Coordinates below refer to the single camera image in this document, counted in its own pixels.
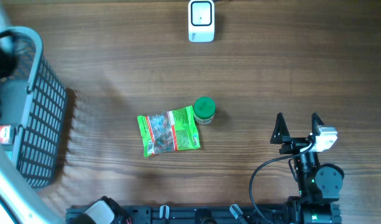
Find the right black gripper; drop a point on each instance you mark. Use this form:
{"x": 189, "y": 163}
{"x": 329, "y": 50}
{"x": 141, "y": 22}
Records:
{"x": 276, "y": 138}

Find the small red tissue pack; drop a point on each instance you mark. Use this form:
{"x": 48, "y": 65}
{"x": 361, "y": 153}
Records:
{"x": 6, "y": 134}

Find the green lid jar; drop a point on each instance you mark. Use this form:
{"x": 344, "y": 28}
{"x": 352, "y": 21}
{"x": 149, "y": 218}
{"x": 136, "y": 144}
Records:
{"x": 204, "y": 110}

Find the green candy bag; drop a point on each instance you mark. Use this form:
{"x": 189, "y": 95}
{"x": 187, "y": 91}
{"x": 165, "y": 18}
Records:
{"x": 169, "y": 131}

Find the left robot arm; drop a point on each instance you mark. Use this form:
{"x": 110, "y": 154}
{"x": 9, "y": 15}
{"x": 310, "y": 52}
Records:
{"x": 19, "y": 199}

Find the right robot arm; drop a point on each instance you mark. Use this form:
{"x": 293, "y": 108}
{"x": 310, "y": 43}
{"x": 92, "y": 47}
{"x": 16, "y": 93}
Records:
{"x": 318, "y": 184}

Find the white barcode scanner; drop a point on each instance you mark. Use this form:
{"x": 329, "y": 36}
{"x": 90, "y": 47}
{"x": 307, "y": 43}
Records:
{"x": 201, "y": 21}

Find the grey plastic mesh basket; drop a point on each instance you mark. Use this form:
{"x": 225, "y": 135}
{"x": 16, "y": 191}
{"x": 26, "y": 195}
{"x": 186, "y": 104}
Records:
{"x": 33, "y": 100}

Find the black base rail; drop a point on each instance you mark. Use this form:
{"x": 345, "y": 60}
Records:
{"x": 275, "y": 213}

